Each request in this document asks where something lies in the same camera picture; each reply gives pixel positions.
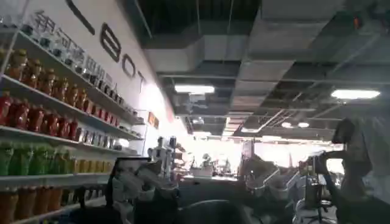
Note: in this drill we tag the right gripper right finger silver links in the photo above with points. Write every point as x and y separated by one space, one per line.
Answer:
259 186

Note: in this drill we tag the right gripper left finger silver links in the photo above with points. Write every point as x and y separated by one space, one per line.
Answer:
164 187

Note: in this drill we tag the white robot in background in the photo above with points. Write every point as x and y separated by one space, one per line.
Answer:
164 153

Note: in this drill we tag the black office chair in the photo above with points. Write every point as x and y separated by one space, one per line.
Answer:
315 194

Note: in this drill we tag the small round ceiling light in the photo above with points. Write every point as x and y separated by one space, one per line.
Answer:
286 124
303 124

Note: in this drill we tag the rectangular ceiling light panel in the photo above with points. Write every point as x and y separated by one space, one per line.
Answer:
194 89

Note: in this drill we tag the oval ceiling light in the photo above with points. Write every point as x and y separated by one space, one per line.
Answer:
355 94

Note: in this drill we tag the shelf rack with drink bottles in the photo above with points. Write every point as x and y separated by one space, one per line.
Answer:
45 118

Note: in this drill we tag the orange wall sign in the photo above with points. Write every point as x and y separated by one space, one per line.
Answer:
153 120

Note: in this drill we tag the grey ceiling air duct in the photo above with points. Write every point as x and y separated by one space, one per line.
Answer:
265 61

